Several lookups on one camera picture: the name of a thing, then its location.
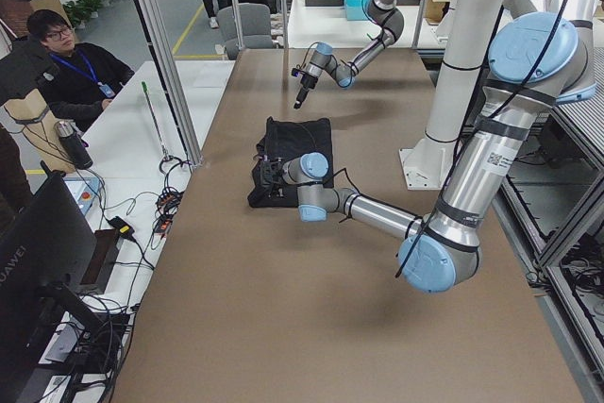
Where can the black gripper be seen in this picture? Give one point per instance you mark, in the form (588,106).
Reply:
(276,174)
(308,79)

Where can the black t-shirt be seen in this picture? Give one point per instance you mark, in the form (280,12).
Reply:
(287,141)

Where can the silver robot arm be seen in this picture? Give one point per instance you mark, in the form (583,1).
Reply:
(506,62)
(342,37)

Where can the grey office chair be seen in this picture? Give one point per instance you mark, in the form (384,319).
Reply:
(256,26)

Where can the blue plastic bin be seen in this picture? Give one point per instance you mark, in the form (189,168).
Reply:
(356,10)

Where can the blue teach pendant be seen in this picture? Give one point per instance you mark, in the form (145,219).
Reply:
(84,190)

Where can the dark grey thermos bottle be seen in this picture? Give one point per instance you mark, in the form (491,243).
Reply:
(73,146)

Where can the black computer monitor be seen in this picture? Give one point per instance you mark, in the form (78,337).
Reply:
(44,255)

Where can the green handled metal rod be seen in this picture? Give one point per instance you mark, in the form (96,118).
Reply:
(165,153)

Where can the aluminium frame post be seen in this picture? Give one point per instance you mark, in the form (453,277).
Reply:
(158,46)

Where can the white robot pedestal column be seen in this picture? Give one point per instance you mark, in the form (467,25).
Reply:
(473,22)

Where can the seated person with lanyard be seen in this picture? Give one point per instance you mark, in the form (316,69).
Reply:
(89,76)

